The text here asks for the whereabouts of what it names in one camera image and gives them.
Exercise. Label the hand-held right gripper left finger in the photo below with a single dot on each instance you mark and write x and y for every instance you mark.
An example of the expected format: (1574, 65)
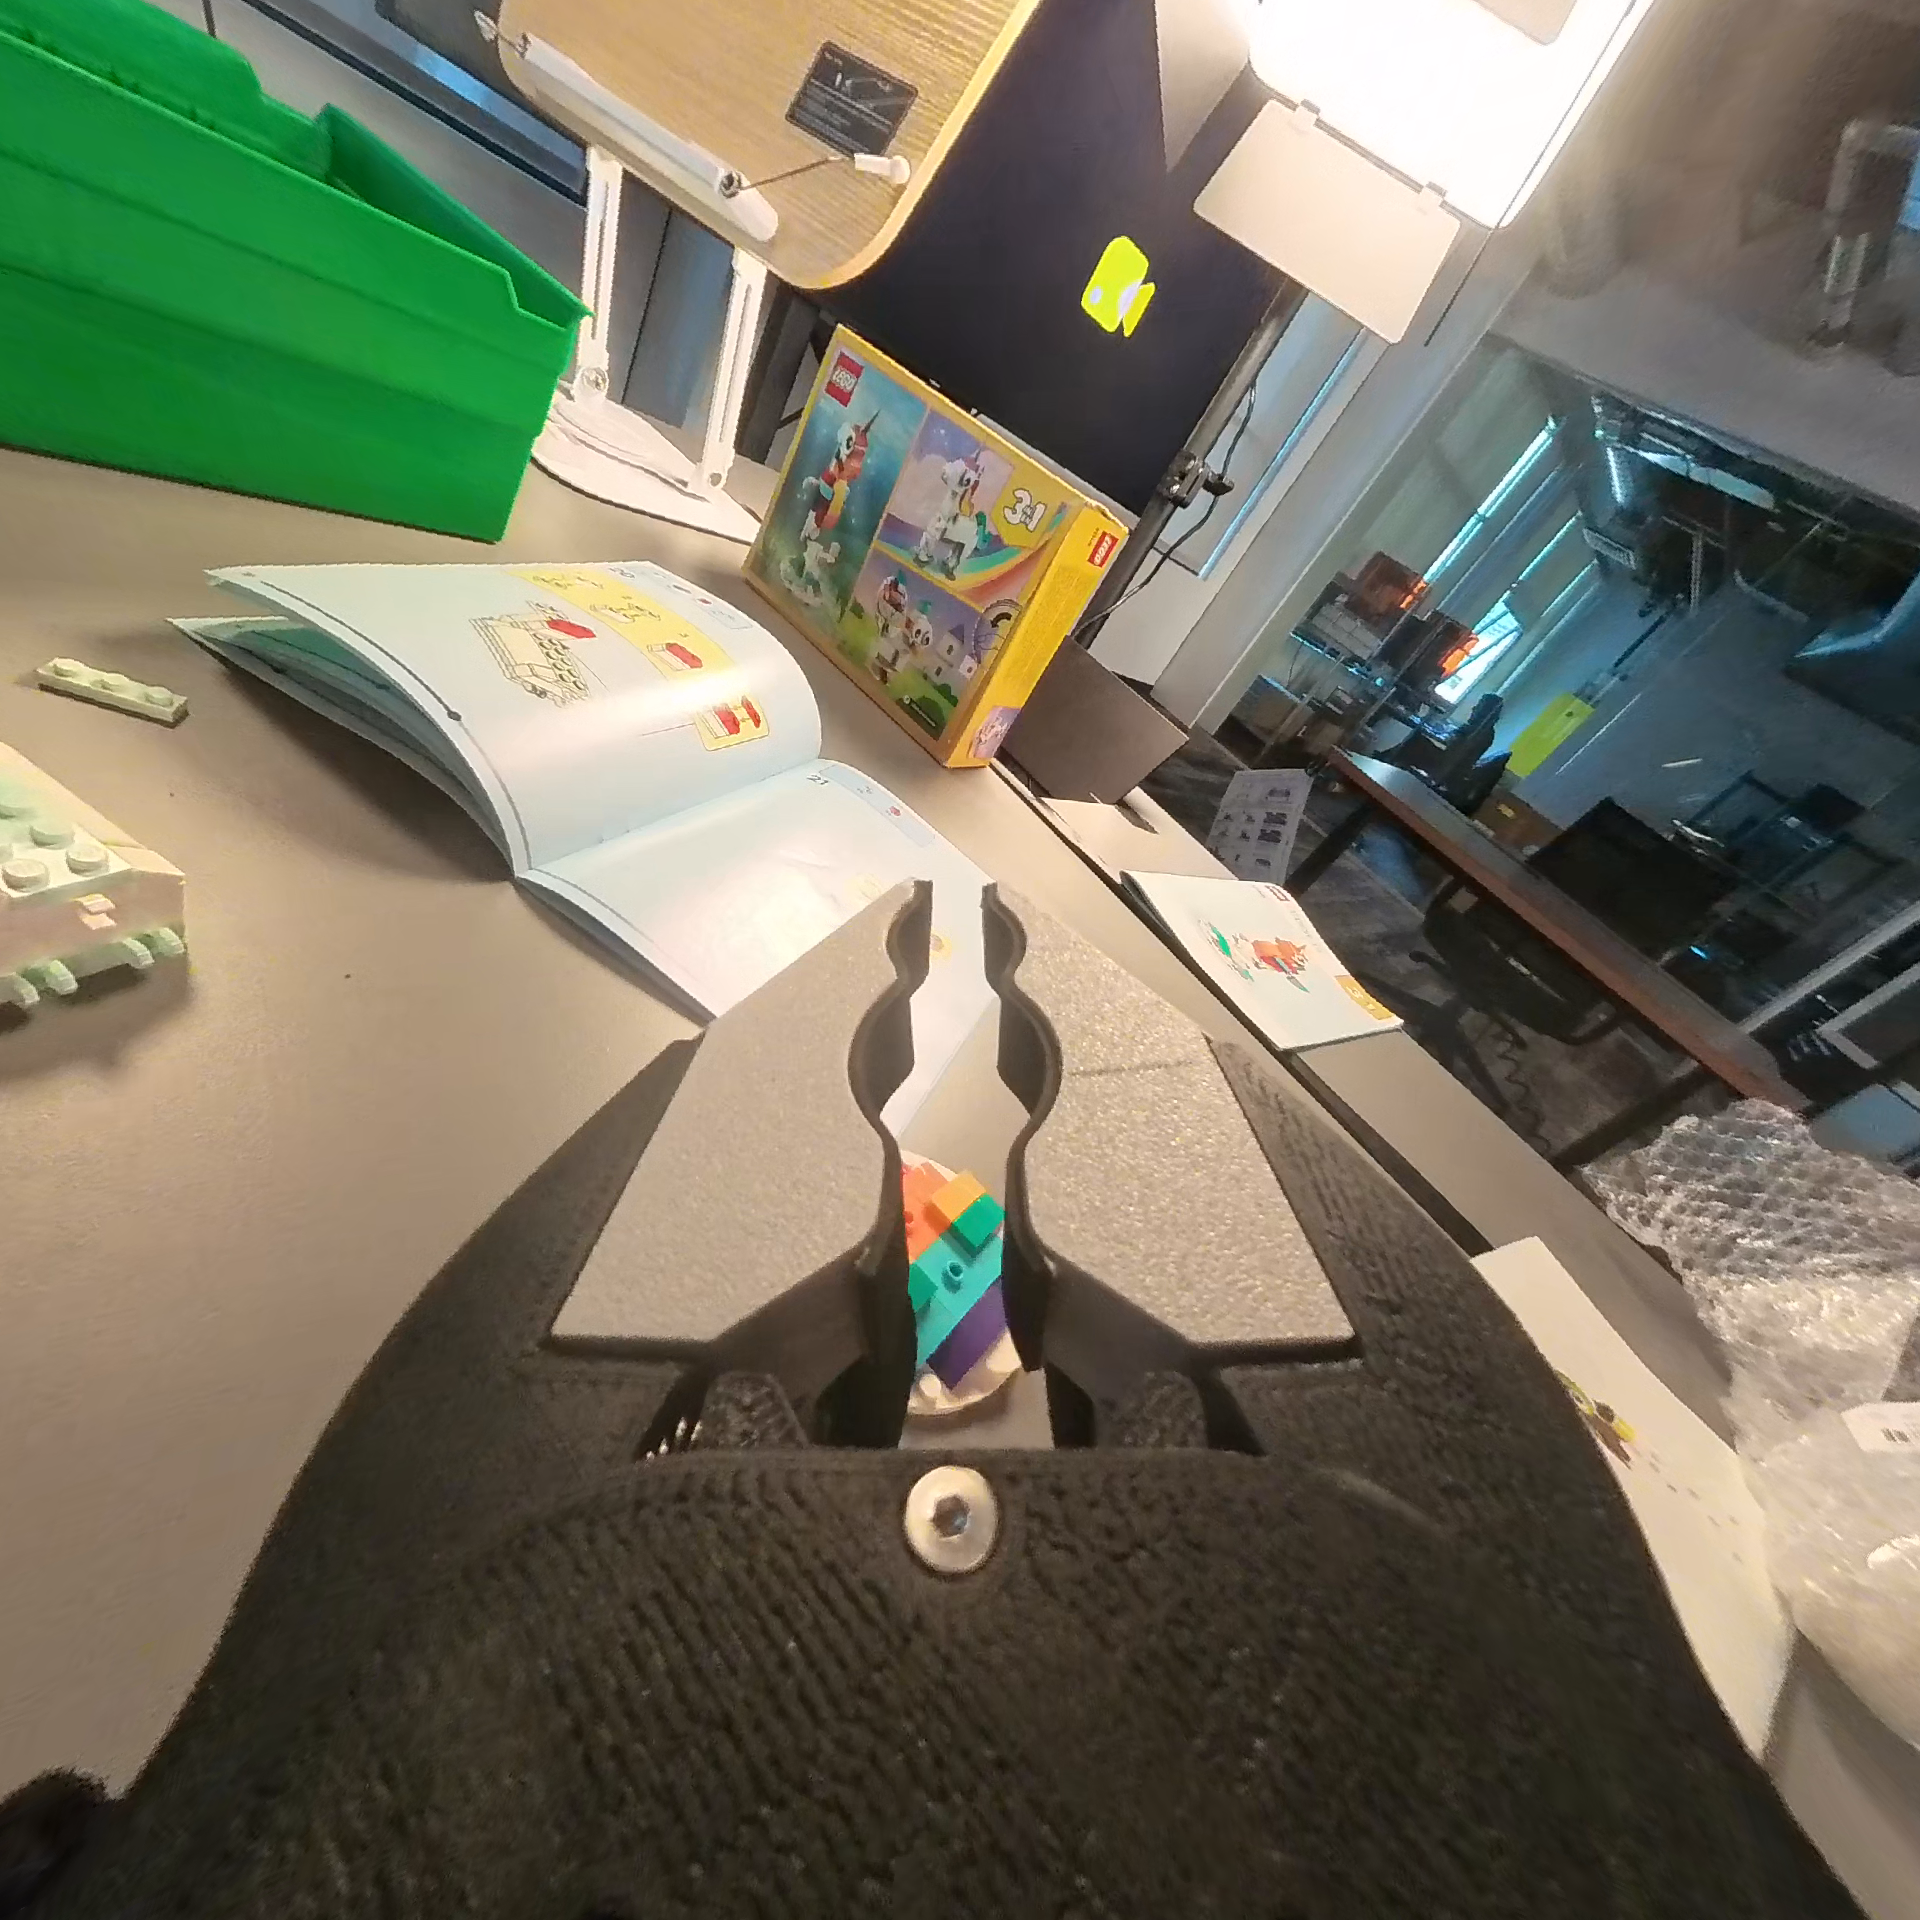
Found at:
(750, 1171)

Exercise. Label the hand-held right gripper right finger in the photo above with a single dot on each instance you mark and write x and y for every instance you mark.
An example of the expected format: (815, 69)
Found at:
(1154, 1155)

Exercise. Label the colourful lego piece cluster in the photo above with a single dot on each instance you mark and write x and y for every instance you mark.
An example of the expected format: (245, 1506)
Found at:
(950, 1275)

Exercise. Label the open lego instruction booklet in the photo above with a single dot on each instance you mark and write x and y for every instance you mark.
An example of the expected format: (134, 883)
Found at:
(600, 749)

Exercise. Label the yellow lego set box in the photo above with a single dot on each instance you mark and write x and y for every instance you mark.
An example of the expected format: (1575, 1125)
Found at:
(937, 562)

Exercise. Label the pale green lego assembly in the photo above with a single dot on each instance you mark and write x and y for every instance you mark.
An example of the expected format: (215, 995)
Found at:
(75, 901)

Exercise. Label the pale green lego plate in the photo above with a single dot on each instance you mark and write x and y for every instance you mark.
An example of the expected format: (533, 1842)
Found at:
(112, 690)

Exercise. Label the small closed instruction booklet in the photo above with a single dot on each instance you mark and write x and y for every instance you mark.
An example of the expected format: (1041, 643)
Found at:
(1267, 953)

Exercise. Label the dark grey box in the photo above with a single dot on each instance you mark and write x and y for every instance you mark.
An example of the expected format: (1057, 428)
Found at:
(1094, 728)

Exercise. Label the long wooden table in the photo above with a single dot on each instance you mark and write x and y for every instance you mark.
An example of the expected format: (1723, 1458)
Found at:
(1569, 907)

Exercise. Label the black office chair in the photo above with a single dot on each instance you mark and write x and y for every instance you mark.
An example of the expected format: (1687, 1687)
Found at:
(1473, 749)

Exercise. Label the white paper sheet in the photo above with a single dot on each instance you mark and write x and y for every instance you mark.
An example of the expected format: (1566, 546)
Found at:
(1634, 1476)

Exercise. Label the bubble wrap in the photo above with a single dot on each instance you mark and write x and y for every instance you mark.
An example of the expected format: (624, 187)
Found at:
(1763, 1223)

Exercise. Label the black light stand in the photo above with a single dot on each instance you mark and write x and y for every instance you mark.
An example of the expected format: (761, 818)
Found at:
(1194, 465)

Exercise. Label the clear plastic bag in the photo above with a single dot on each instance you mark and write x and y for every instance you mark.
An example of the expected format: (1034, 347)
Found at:
(1842, 1530)

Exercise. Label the wooden tilted stand board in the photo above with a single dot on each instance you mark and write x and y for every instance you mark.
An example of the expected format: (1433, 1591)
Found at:
(662, 375)

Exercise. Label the green plastic bin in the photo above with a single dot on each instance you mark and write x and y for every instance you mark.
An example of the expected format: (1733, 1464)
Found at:
(255, 299)

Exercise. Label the studio light panel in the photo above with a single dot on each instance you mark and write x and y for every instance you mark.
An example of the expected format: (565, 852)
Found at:
(1411, 149)

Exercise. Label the wooden board with black label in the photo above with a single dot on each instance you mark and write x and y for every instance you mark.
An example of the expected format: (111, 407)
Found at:
(797, 113)

